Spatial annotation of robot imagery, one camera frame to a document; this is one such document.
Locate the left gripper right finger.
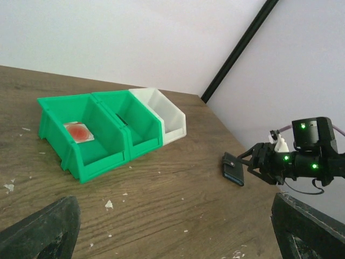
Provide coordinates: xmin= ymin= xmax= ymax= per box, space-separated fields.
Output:
xmin=271 ymin=193 xmax=344 ymax=259

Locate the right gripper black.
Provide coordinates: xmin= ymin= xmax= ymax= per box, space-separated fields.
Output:
xmin=237 ymin=143 xmax=295 ymax=185

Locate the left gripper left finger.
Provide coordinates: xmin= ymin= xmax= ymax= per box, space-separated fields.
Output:
xmin=1 ymin=196 xmax=81 ymax=258

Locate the black leather card holder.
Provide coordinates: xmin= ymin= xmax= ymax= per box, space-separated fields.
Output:
xmin=222 ymin=152 xmax=244 ymax=187

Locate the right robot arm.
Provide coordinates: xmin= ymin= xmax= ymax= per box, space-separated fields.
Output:
xmin=237 ymin=117 xmax=344 ymax=187

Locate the red circle card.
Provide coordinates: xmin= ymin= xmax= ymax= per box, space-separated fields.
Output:
xmin=64 ymin=121 xmax=94 ymax=144

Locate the white storage bin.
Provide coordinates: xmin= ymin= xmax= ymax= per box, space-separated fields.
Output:
xmin=129 ymin=88 xmax=187 ymax=146

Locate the large green storage bin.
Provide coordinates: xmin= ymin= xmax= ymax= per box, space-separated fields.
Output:
xmin=37 ymin=94 xmax=129 ymax=183

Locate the middle green storage bin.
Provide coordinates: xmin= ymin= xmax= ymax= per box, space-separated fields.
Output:
xmin=92 ymin=90 xmax=163 ymax=160

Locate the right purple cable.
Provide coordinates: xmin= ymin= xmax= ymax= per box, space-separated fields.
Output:
xmin=277 ymin=124 xmax=345 ymax=154

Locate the black frame post right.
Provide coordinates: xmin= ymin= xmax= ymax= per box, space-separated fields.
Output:
xmin=201 ymin=0 xmax=279 ymax=104

